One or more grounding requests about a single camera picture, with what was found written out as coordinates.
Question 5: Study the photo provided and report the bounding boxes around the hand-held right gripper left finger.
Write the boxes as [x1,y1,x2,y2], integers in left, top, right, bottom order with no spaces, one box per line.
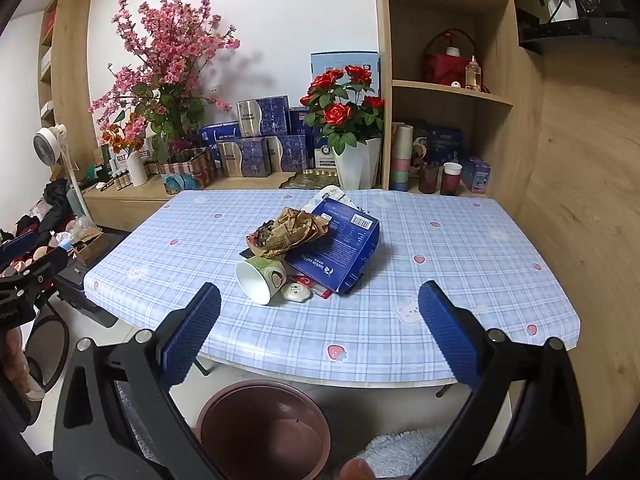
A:
[51,282,222,480]

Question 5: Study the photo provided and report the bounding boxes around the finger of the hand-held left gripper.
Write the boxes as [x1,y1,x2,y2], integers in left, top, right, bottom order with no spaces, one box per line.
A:
[0,246,69,294]

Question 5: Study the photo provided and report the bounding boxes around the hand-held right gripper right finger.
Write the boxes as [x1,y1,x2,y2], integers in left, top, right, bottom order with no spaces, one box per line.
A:
[416,280,587,480]

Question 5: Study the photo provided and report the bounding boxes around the green paper cup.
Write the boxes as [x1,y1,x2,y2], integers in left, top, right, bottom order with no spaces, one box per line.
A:
[235,255,288,306]

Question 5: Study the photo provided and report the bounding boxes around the small white packet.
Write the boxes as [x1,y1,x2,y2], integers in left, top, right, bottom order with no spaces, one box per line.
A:
[281,282,312,304]

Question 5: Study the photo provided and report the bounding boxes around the red white packet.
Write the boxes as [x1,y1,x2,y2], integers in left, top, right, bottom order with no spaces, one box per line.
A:
[292,274,333,300]

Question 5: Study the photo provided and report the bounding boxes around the brown plastic bin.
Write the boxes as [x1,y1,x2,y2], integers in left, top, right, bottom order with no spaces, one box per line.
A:
[195,379,332,480]

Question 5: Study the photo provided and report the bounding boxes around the blue carton box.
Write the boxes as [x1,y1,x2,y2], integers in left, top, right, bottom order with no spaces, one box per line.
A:
[285,197,381,296]

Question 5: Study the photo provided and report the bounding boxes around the brown paper bag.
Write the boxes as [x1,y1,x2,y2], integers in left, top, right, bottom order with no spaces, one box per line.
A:
[246,206,330,261]

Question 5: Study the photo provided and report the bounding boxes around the white plastic package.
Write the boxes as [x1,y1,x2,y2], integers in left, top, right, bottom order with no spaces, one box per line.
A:
[300,185,362,217]

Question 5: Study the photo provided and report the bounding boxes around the person's left hand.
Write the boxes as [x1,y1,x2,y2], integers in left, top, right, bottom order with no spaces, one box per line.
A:
[2,341,46,403]

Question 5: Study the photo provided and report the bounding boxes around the pile of clothes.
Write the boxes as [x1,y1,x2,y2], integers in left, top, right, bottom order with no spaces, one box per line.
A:
[0,179,103,281]

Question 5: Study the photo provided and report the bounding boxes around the low wooden cabinet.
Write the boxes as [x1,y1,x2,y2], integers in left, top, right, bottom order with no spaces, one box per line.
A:
[81,172,388,233]

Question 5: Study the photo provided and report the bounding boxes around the row of small bottles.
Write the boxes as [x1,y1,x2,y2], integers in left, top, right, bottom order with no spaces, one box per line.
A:
[97,166,132,192]

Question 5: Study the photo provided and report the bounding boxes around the white fan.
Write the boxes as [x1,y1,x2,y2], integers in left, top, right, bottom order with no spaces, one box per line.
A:
[32,124,91,221]

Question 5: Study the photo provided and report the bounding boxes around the fluffy seat cushion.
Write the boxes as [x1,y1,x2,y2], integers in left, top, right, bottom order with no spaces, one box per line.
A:
[357,427,452,480]

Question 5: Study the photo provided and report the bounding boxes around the orange flowers in white vase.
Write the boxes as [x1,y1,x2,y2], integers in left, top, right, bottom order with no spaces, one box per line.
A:
[100,112,151,188]

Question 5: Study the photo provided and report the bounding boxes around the teal round ornament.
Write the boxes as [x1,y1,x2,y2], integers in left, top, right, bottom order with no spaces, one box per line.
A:
[162,172,201,195]

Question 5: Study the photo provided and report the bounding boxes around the red white paper cup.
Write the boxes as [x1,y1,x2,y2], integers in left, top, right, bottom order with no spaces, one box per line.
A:
[440,161,464,196]

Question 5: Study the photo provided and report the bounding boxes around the brown glass cup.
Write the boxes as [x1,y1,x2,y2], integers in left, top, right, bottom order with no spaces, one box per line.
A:
[418,161,441,195]

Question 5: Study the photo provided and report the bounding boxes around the small purple box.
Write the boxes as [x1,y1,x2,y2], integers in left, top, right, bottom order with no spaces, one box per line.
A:
[460,156,491,195]

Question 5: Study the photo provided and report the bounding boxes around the striped pink planter box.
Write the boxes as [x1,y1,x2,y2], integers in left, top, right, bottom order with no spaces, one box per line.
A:
[156,146,219,195]

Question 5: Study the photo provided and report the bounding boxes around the stack of pastel cups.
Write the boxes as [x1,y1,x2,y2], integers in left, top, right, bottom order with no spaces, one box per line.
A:
[389,121,414,192]

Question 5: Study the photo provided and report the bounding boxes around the wooden side shelf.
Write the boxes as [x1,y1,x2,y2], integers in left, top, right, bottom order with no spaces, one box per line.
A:
[37,0,93,181]

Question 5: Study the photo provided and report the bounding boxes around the blue gold gift box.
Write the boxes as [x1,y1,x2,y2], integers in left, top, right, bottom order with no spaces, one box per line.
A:
[236,95,291,139]
[265,134,308,174]
[216,137,269,178]

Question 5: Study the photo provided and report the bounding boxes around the red roses in white vase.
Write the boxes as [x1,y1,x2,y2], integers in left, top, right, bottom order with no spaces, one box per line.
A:
[299,65,386,191]

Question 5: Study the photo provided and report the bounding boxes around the dark blue printed box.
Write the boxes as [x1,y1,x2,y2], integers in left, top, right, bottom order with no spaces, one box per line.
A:
[412,119,464,166]

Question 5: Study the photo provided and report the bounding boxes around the gold leaf tray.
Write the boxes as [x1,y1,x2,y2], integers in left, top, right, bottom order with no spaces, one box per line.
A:
[279,168,342,191]

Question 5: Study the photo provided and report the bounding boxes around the blue white carton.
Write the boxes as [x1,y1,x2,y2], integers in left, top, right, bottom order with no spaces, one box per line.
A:
[198,122,242,150]

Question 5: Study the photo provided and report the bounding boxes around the dark blue crest box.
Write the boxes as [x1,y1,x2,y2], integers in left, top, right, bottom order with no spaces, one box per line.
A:
[312,125,347,169]

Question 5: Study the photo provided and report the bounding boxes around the pink blossom plant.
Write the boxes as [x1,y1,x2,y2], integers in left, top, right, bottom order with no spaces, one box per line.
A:
[89,0,241,163]

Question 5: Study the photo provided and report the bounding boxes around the dark blue red logo box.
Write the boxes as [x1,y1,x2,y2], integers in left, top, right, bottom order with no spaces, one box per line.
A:
[288,106,315,137]

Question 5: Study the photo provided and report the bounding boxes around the glass perfume bottle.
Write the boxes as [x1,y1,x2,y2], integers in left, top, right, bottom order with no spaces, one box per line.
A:
[465,55,482,92]

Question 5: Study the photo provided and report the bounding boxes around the red gift basket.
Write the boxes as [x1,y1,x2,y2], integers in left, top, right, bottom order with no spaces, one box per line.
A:
[423,29,484,89]

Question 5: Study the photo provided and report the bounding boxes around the wooden shelf unit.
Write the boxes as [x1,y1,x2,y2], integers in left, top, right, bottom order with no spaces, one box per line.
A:
[371,0,518,198]

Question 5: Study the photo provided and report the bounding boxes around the light blue tall box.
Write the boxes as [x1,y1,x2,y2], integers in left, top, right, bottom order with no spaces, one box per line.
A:
[310,51,380,92]

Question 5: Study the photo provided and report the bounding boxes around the black shelf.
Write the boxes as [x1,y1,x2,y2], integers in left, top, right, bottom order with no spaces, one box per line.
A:
[516,14,640,57]

